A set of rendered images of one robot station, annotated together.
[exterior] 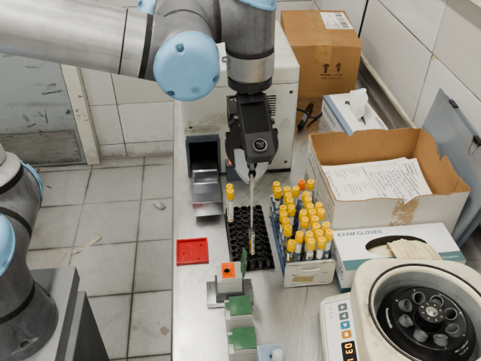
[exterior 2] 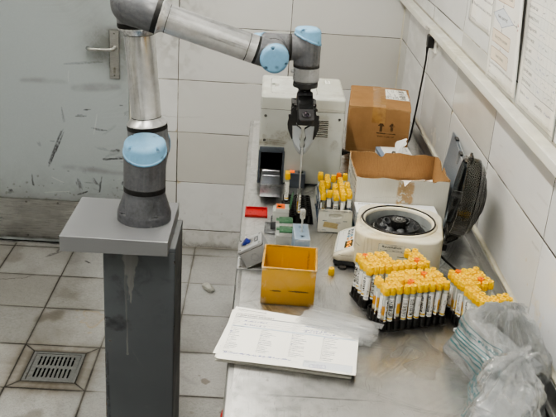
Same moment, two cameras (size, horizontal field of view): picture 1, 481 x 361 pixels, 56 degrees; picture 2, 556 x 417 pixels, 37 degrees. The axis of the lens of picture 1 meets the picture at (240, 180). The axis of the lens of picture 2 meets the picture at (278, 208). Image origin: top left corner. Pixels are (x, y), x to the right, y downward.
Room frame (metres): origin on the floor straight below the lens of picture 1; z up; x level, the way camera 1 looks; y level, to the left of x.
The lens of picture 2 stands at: (-1.68, -0.15, 1.88)
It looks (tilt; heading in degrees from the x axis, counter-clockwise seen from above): 23 degrees down; 5
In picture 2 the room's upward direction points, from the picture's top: 4 degrees clockwise
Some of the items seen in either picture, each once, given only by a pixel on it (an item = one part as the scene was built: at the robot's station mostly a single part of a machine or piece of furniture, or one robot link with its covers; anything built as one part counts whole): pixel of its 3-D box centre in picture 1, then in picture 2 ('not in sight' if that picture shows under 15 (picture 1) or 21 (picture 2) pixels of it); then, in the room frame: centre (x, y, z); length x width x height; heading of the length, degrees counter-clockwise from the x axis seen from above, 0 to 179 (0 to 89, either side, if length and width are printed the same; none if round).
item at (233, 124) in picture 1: (249, 106); (304, 101); (0.67, -0.01, 1.23); 0.09 x 0.08 x 0.12; 7
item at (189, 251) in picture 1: (192, 251); (256, 212); (0.66, 0.10, 0.88); 0.07 x 0.07 x 0.01; 6
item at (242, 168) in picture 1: (240, 158); (296, 136); (0.66, 0.00, 1.13); 0.06 x 0.03 x 0.09; 7
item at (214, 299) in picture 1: (229, 289); (280, 224); (0.55, 0.02, 0.89); 0.09 x 0.05 x 0.04; 95
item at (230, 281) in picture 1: (229, 281); (280, 216); (0.55, 0.02, 0.92); 0.05 x 0.04 x 0.06; 95
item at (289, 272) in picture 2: not in sight; (289, 275); (0.18, -0.04, 0.93); 0.13 x 0.13 x 0.10; 3
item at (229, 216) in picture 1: (248, 221); (298, 195); (0.70, -0.02, 0.93); 0.17 x 0.09 x 0.11; 7
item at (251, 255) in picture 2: not in sight; (261, 251); (0.32, 0.05, 0.92); 0.13 x 0.07 x 0.08; 96
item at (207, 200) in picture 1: (205, 178); (270, 177); (0.86, 0.09, 0.92); 0.21 x 0.07 x 0.05; 6
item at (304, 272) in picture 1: (298, 236); (333, 208); (0.67, -0.13, 0.91); 0.20 x 0.10 x 0.07; 6
